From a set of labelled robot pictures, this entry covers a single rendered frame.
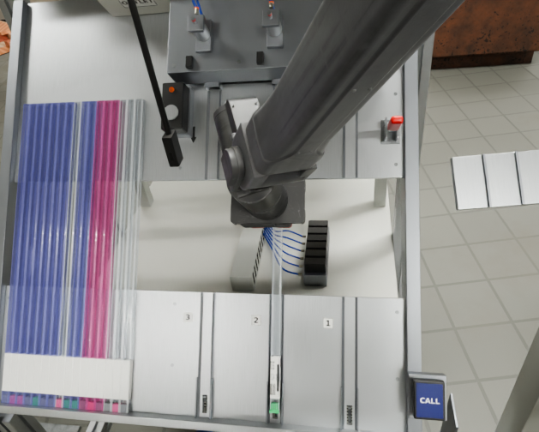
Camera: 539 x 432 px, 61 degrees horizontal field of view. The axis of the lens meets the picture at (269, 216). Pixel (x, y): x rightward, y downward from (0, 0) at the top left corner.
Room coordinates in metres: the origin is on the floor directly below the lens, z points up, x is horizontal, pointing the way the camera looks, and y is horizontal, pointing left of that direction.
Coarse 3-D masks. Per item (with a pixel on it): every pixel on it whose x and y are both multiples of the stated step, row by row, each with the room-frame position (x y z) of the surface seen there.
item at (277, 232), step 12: (276, 84) 0.70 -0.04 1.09; (276, 228) 0.54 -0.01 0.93; (276, 240) 0.52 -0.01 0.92; (276, 252) 0.51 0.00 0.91; (276, 264) 0.50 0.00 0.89; (276, 276) 0.48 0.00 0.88; (276, 288) 0.47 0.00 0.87; (276, 300) 0.46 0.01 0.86; (276, 312) 0.45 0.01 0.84; (276, 324) 0.43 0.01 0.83; (276, 336) 0.42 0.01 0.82; (276, 348) 0.41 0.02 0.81; (276, 408) 0.35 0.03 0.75
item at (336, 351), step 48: (144, 336) 0.47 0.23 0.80; (192, 336) 0.46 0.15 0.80; (240, 336) 0.44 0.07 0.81; (288, 336) 0.43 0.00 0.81; (336, 336) 0.41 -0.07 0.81; (384, 336) 0.40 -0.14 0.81; (0, 384) 0.46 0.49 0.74; (144, 384) 0.42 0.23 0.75; (192, 384) 0.40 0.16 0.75; (240, 384) 0.39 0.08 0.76; (288, 384) 0.38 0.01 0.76; (336, 384) 0.36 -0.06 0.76; (384, 384) 0.35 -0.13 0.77
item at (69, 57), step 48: (96, 0) 0.90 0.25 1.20; (48, 48) 0.86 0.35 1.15; (96, 48) 0.84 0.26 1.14; (48, 96) 0.80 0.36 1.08; (96, 96) 0.78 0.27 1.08; (144, 96) 0.75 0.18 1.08; (240, 96) 0.71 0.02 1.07; (384, 96) 0.65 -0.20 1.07; (144, 144) 0.69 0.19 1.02; (192, 144) 0.67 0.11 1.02; (336, 144) 0.62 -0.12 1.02
